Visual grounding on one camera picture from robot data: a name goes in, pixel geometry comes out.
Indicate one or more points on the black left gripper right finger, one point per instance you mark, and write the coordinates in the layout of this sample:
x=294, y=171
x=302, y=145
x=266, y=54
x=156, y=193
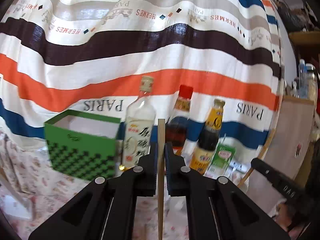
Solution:
x=217, y=208

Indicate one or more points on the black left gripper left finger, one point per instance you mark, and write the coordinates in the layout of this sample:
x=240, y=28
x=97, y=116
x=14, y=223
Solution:
x=105, y=208

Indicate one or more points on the wooden chopstick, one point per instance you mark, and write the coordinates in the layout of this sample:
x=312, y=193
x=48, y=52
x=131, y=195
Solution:
x=160, y=175

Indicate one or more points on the green drink carton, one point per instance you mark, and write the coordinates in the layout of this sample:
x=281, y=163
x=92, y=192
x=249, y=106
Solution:
x=221, y=160

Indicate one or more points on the white power strip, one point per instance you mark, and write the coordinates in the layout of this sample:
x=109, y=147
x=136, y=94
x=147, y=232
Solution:
x=238, y=167

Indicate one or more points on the yellow label soy sauce bottle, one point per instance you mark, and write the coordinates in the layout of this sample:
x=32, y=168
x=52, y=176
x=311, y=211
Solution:
x=208, y=138

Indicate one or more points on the green checkered box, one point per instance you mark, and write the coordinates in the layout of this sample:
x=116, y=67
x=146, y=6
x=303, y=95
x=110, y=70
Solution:
x=82, y=145

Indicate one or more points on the printed patchwork tablecloth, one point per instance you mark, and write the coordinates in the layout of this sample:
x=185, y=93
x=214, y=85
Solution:
x=31, y=175

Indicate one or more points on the red cap vinegar bottle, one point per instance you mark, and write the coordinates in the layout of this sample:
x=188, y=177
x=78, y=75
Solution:
x=176, y=127

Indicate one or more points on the clear rice wine bottle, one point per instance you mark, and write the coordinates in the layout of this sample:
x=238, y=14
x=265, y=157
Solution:
x=140, y=117

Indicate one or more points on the striped Hermes Paris cloth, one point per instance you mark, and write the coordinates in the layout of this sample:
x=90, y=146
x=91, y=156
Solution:
x=90, y=55

